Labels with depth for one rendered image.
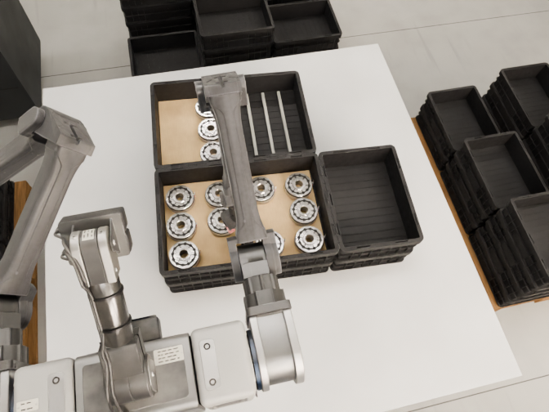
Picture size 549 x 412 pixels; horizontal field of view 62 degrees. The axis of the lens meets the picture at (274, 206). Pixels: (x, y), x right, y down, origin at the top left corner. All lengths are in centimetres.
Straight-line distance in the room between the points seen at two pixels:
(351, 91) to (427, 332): 112
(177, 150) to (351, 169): 69
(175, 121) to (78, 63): 159
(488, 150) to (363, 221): 113
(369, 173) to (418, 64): 174
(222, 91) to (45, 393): 62
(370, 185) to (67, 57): 234
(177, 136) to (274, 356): 120
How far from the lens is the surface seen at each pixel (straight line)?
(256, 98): 198
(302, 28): 294
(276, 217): 168
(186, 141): 186
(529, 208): 246
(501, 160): 268
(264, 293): 90
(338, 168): 181
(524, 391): 273
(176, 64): 289
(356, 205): 175
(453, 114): 290
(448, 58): 359
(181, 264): 160
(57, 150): 95
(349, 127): 210
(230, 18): 281
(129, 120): 212
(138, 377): 78
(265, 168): 173
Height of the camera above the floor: 236
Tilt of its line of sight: 64 degrees down
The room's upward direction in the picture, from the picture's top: 7 degrees clockwise
